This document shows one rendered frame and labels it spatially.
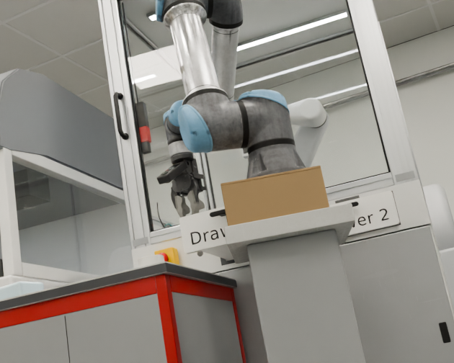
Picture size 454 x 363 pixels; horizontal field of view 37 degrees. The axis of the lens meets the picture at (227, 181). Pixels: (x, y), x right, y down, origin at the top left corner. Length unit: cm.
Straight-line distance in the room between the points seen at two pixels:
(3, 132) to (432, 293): 156
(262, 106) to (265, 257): 37
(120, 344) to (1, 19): 310
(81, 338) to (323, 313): 68
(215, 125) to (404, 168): 86
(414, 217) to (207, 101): 89
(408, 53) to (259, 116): 426
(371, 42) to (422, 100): 329
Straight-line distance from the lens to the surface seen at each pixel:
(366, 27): 245
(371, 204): 224
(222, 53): 199
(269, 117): 163
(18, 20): 461
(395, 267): 222
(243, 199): 151
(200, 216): 203
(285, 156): 160
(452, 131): 558
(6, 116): 264
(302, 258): 151
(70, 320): 189
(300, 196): 151
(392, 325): 221
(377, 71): 238
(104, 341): 184
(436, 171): 552
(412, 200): 225
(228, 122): 160
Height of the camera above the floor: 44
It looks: 16 degrees up
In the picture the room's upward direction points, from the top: 10 degrees counter-clockwise
